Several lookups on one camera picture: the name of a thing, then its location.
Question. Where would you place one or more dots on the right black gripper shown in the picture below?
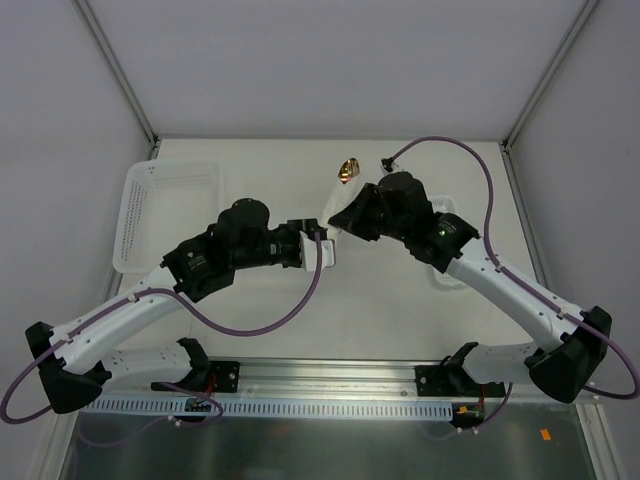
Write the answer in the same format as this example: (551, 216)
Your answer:
(373, 209)

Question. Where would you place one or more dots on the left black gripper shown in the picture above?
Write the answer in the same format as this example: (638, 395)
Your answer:
(304, 225)

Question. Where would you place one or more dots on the white paper napkin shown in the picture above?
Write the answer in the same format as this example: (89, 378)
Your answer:
(341, 196)

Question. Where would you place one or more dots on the iridescent gold spoon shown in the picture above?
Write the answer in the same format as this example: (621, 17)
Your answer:
(349, 171)

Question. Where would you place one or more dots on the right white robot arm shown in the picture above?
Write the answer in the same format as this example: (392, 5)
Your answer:
(567, 343)

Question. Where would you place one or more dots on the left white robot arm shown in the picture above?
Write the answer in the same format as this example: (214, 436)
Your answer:
(80, 360)

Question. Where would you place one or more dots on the large white perforated basket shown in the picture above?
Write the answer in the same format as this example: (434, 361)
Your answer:
(164, 202)

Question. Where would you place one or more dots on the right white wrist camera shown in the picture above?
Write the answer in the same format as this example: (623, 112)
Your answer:
(389, 166)

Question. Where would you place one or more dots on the aluminium mounting rail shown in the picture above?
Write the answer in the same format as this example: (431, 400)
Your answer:
(325, 375)

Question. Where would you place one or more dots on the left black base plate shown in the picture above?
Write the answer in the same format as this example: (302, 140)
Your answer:
(222, 376)

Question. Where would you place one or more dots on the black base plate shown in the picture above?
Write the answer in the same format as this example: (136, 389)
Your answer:
(222, 376)
(440, 380)

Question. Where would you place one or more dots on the white slotted cable duct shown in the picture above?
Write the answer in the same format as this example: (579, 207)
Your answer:
(231, 407)

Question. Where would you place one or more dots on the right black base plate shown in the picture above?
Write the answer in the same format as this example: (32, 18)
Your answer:
(440, 380)

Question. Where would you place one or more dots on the left aluminium frame post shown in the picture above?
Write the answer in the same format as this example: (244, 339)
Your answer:
(99, 37)

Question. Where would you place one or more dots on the aluminium frame post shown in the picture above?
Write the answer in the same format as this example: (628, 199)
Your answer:
(99, 37)
(559, 55)

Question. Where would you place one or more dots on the right aluminium frame post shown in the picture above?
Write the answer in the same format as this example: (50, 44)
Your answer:
(559, 55)

